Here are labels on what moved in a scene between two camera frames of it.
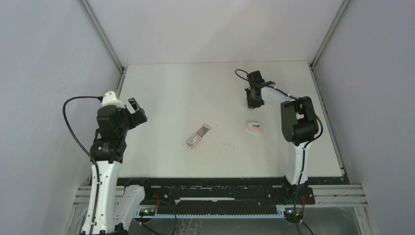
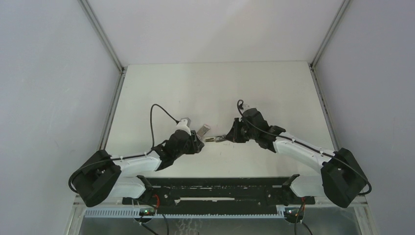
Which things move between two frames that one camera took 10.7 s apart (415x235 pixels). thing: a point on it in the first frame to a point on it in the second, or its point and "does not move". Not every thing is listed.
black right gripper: (251, 105) to (234, 136)
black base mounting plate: (219, 194) does not move
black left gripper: (136, 118) to (196, 145)
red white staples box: (193, 141) does not move
